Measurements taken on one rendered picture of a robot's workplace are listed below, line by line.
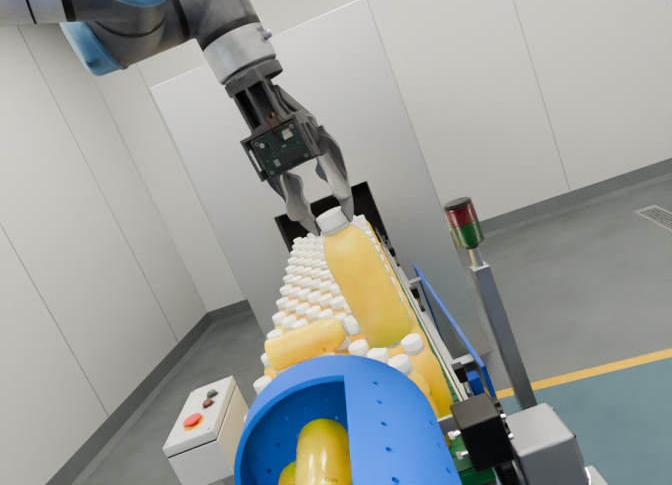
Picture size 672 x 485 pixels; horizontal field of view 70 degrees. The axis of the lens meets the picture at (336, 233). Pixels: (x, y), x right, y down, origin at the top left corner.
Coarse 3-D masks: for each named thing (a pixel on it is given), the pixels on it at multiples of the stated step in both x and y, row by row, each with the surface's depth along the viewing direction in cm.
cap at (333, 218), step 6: (330, 210) 64; (336, 210) 62; (324, 216) 62; (330, 216) 61; (336, 216) 61; (342, 216) 62; (318, 222) 62; (324, 222) 61; (330, 222) 61; (336, 222) 61; (342, 222) 62; (324, 228) 62; (330, 228) 61
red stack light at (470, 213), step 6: (468, 204) 105; (456, 210) 105; (462, 210) 105; (468, 210) 105; (474, 210) 106; (450, 216) 106; (456, 216) 105; (462, 216) 105; (468, 216) 105; (474, 216) 106; (450, 222) 107; (456, 222) 106; (462, 222) 105; (468, 222) 105
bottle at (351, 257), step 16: (336, 240) 61; (352, 240) 61; (368, 240) 62; (336, 256) 61; (352, 256) 61; (368, 256) 61; (336, 272) 62; (352, 272) 61; (368, 272) 61; (384, 272) 63; (352, 288) 62; (368, 288) 62; (384, 288) 62; (352, 304) 63; (368, 304) 62; (384, 304) 62; (400, 304) 64; (368, 320) 63; (384, 320) 63; (400, 320) 63; (368, 336) 64; (384, 336) 63; (400, 336) 63
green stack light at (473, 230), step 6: (474, 222) 106; (456, 228) 107; (462, 228) 106; (468, 228) 105; (474, 228) 106; (480, 228) 107; (456, 234) 107; (462, 234) 106; (468, 234) 106; (474, 234) 106; (480, 234) 106; (456, 240) 108; (462, 240) 107; (468, 240) 106; (474, 240) 106; (480, 240) 106; (462, 246) 107; (468, 246) 107
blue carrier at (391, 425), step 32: (288, 384) 62; (320, 384) 67; (352, 384) 59; (384, 384) 61; (256, 416) 62; (288, 416) 68; (320, 416) 68; (352, 416) 52; (384, 416) 53; (416, 416) 57; (256, 448) 69; (288, 448) 69; (352, 448) 47; (384, 448) 48; (416, 448) 50; (256, 480) 70; (352, 480) 43; (384, 480) 43; (416, 480) 45; (448, 480) 49
